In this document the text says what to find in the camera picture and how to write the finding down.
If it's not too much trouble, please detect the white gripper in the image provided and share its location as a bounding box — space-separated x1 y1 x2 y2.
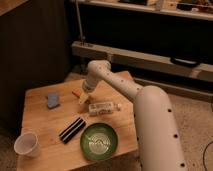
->
78 80 95 105

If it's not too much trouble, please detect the orange pepper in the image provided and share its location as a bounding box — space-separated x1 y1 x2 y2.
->
72 91 81 98

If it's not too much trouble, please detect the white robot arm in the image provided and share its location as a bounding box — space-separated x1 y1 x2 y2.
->
82 60 187 171

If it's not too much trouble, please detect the black striped rectangular box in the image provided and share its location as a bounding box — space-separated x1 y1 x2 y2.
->
59 118 86 144

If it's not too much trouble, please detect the blue sponge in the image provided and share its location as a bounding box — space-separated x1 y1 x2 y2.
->
47 93 60 109

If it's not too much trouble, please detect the wooden table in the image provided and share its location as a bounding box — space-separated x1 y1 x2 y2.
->
17 80 137 171

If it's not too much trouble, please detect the green bowl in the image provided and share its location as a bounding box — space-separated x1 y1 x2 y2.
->
80 123 118 162

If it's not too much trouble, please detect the metal vertical pole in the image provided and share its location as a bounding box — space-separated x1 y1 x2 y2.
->
75 0 85 45

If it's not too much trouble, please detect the black handle on shelf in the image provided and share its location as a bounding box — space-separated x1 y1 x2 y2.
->
170 57 201 68

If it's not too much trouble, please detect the metal shelf rail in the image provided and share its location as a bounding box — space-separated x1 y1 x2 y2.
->
71 41 213 82

